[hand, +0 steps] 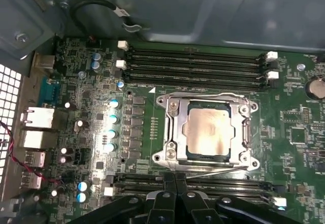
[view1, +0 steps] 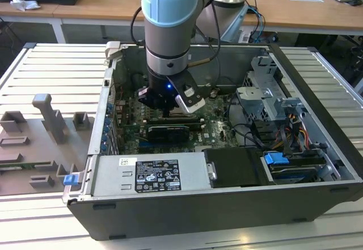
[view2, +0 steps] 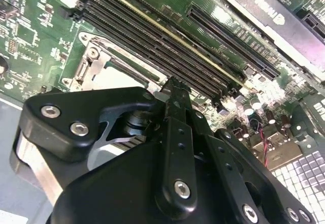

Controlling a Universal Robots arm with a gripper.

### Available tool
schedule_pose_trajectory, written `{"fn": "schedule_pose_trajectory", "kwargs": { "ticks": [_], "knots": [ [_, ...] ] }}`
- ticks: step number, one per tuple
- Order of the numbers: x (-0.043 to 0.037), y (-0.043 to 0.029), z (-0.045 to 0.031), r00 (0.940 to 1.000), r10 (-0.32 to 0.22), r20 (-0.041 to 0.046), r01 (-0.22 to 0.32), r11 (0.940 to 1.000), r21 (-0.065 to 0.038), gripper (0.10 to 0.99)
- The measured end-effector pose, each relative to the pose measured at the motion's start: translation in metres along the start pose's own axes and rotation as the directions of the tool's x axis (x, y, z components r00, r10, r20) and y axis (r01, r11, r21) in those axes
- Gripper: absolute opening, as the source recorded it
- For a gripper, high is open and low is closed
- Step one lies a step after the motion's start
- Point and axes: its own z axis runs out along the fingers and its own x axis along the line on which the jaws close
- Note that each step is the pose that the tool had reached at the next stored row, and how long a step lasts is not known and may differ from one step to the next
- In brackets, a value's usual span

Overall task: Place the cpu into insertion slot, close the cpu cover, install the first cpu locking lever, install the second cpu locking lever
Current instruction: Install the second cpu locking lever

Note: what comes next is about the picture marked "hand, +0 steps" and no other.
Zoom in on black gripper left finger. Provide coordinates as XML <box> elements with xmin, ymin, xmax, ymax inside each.
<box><xmin>66</xmin><ymin>173</ymin><xmax>177</xmax><ymax>224</ymax></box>

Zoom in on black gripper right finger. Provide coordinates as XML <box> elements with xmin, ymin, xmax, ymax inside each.
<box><xmin>176</xmin><ymin>173</ymin><xmax>318</xmax><ymax>224</ymax></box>

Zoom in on thin wire locking lever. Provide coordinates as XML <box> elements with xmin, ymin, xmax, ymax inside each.
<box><xmin>167</xmin><ymin>91</ymin><xmax>251</xmax><ymax>108</ymax></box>
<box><xmin>186</xmin><ymin>167</ymin><xmax>248</xmax><ymax>179</ymax></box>

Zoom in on silver CPU plate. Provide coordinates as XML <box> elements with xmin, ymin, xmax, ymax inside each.
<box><xmin>185</xmin><ymin>99</ymin><xmax>238</xmax><ymax>160</ymax></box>

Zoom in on black RAM slot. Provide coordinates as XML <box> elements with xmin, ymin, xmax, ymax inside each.
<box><xmin>104</xmin><ymin>187</ymin><xmax>287</xmax><ymax>208</ymax></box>
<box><xmin>121</xmin><ymin>73</ymin><xmax>270</xmax><ymax>92</ymax></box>
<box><xmin>118</xmin><ymin>40</ymin><xmax>279</xmax><ymax>60</ymax></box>
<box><xmin>114</xmin><ymin>173</ymin><xmax>274</xmax><ymax>188</ymax></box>
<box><xmin>115</xmin><ymin>60</ymin><xmax>280</xmax><ymax>80</ymax></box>
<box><xmin>121</xmin><ymin>53</ymin><xmax>270</xmax><ymax>69</ymax></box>
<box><xmin>113</xmin><ymin>180</ymin><xmax>284</xmax><ymax>197</ymax></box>

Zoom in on CPU socket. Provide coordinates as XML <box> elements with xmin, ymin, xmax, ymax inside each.
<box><xmin>151</xmin><ymin>91</ymin><xmax>260</xmax><ymax>172</ymax></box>

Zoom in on green motherboard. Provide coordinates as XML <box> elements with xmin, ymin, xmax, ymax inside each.
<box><xmin>30</xmin><ymin>37</ymin><xmax>325</xmax><ymax>224</ymax></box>

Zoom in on silver coin battery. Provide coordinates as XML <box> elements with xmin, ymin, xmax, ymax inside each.
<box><xmin>306</xmin><ymin>78</ymin><xmax>325</xmax><ymax>100</ymax></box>

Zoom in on black open PC case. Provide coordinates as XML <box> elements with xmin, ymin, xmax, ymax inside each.
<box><xmin>0</xmin><ymin>0</ymin><xmax>325</xmax><ymax>224</ymax></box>

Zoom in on red and black wire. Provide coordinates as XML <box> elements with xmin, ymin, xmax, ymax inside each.
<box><xmin>0</xmin><ymin>121</ymin><xmax>64</xmax><ymax>184</ymax></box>

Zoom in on black cable loop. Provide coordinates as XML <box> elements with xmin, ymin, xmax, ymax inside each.
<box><xmin>70</xmin><ymin>0</ymin><xmax>143</xmax><ymax>33</ymax></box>

